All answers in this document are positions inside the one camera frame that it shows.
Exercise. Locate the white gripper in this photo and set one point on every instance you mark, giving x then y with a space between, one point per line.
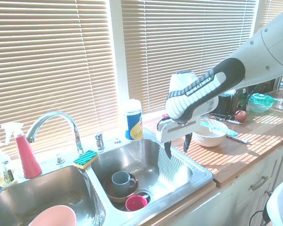
179 130

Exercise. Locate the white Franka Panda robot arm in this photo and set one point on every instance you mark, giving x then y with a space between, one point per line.
250 56

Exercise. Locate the stainless steel double sink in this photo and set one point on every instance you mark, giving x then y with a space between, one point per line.
136 162

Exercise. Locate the small chrome sink knob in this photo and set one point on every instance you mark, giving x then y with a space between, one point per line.
60 160

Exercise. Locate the white ceramic bowl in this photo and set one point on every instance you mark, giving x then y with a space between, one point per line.
210 139

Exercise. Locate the white and blue cleanser canister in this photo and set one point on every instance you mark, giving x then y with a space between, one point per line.
133 122

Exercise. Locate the black and silver pen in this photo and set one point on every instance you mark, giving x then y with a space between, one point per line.
233 122

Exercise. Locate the silver utensil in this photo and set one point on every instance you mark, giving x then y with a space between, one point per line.
239 139

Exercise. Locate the grey mug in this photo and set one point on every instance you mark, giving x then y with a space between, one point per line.
121 183

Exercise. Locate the black and silver toaster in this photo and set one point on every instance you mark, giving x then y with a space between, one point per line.
228 101

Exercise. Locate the red apple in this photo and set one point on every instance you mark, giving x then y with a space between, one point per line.
241 115

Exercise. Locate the magenta plastic cup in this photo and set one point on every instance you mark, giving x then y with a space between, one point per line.
135 203

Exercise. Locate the brown wooden bowl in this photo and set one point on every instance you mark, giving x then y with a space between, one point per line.
118 199

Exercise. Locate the teal lidded plastic container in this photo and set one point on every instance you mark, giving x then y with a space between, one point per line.
259 102

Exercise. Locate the green and yellow sponge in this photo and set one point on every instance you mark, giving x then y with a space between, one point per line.
86 160

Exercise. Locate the beige window blind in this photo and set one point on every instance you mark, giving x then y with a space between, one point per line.
179 47
273 9
49 70

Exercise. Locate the dark countertop appliance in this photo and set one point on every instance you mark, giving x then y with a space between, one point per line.
266 86

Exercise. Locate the chrome gooseneck faucet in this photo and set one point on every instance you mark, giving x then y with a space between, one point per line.
68 122

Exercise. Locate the clear glass dish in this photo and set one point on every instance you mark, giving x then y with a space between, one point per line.
281 102

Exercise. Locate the salmon pink bowl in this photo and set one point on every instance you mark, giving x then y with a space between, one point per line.
54 216

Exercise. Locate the red spray bottle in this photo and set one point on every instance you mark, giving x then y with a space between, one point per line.
27 157

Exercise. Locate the clear bottle with yellow liquid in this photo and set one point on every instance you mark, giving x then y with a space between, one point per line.
5 174

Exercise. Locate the pink wrist mount piece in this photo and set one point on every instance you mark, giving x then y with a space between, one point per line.
165 115

